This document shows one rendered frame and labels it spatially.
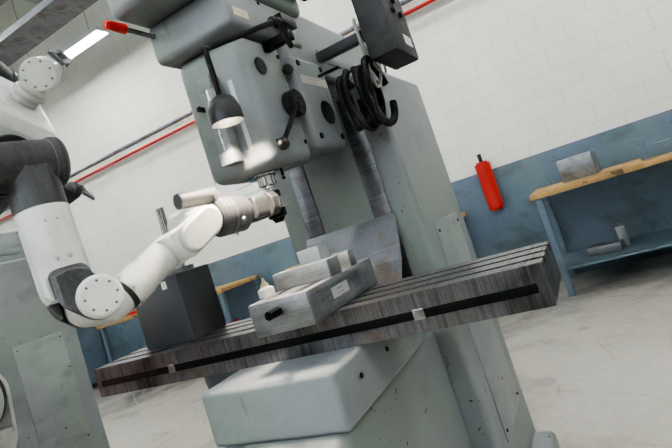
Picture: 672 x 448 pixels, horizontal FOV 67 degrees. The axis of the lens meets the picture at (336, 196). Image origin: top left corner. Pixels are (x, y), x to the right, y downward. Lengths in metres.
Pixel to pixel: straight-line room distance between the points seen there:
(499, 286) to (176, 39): 0.90
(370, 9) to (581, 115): 4.03
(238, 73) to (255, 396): 0.70
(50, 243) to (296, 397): 0.53
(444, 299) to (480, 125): 4.40
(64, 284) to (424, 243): 0.96
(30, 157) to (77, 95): 7.62
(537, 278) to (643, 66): 4.45
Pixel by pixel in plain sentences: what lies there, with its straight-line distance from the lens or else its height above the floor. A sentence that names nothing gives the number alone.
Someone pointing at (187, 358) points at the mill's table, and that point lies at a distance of 1.39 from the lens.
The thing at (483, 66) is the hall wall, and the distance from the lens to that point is 5.40.
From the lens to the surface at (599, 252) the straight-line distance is 4.77.
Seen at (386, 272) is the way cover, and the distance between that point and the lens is 1.46.
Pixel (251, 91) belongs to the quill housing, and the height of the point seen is 1.48.
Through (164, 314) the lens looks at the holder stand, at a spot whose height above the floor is 1.05.
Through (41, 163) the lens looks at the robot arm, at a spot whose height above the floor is 1.40.
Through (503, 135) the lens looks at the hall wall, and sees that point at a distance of 5.31.
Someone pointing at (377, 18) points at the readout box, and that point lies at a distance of 1.39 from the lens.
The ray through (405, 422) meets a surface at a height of 0.66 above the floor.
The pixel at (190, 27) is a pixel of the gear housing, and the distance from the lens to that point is 1.28.
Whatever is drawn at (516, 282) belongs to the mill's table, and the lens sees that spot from 0.98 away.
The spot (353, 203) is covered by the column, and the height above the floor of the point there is 1.18.
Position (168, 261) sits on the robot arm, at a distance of 1.05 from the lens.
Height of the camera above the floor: 1.13
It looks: 3 degrees up
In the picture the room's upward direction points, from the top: 18 degrees counter-clockwise
